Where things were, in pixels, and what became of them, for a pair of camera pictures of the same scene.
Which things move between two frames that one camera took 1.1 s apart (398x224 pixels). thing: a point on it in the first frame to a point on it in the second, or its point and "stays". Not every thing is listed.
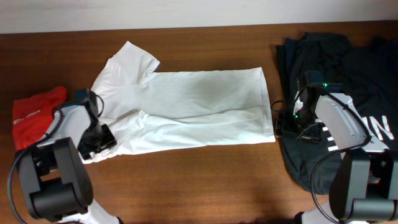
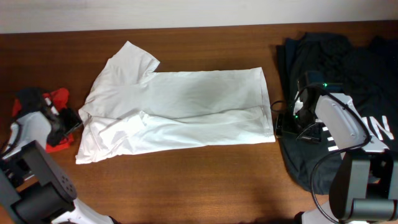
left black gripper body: x=98 y=137 to x=68 y=121
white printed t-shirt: x=150 y=111 stays
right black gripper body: x=288 y=122 stays
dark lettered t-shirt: x=365 y=70 stays
